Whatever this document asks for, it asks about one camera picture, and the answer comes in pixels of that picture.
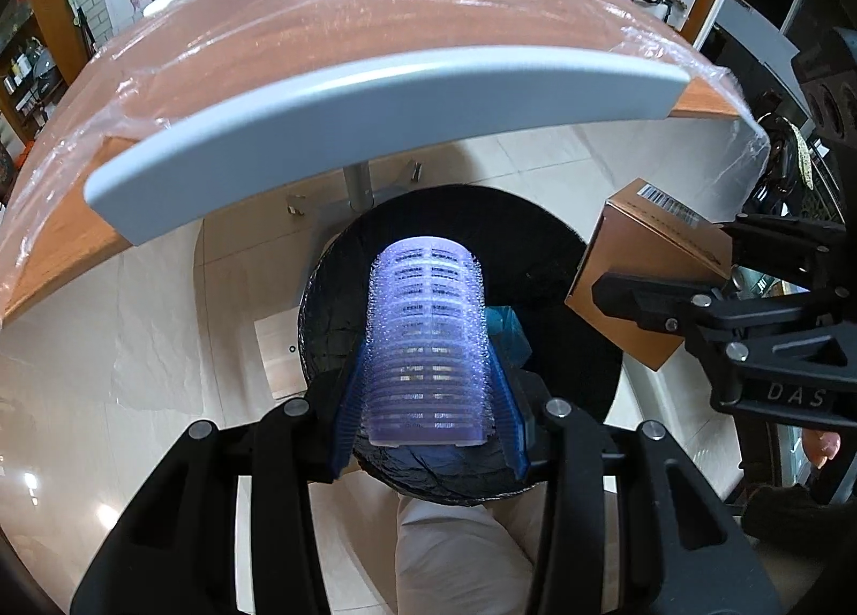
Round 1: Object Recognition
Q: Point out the crumpled blue bag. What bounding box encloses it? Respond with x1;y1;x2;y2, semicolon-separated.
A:
485;305;533;370

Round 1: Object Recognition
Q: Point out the wooden display shelf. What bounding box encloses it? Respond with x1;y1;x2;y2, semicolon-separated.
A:
0;0;88;147

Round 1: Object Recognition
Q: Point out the black-lined trash bin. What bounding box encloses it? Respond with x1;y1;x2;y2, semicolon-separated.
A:
296;184;623;509

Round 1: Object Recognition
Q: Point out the brown cardboard box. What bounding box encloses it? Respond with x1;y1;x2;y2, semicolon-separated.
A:
564;178;741;371

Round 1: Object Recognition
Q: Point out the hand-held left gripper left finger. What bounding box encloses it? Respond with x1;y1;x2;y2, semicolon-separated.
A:
70;320;376;615

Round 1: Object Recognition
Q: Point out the person's leg in white trousers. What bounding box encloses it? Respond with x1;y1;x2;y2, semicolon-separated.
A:
395;494;557;615

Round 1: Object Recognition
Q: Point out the person's right forearm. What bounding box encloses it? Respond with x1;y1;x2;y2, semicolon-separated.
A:
740;484;857;542

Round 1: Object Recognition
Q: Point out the wooden board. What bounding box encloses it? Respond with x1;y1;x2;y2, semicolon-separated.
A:
254;305;312;400

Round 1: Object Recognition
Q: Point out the person's right hand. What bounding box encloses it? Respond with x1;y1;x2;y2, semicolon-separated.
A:
803;431;841;470

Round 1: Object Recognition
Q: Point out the clear plastic table cover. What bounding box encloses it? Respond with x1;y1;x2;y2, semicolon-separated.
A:
0;0;771;321

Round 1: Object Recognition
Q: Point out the large purple hair roller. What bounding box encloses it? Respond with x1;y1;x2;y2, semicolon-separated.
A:
362;236;495;448

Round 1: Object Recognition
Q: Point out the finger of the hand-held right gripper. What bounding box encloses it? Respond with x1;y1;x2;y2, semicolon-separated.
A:
591;272;715;336
718;215;846;293

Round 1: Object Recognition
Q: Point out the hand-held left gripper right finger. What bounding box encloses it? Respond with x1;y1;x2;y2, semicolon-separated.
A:
482;327;786;615

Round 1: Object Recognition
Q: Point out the grey metal table leg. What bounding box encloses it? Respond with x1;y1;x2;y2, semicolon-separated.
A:
284;156;426;218

